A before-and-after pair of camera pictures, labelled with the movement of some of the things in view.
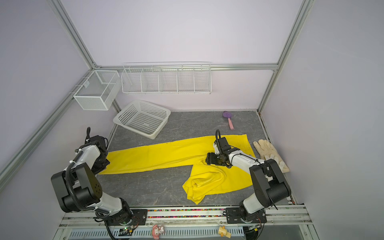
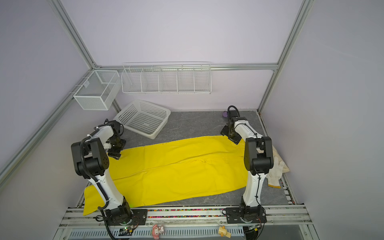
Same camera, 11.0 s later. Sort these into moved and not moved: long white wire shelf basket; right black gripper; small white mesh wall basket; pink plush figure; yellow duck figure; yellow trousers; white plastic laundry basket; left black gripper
Moved: left black gripper; yellow trousers; right black gripper
Not moved: long white wire shelf basket; small white mesh wall basket; white plastic laundry basket; pink plush figure; yellow duck figure
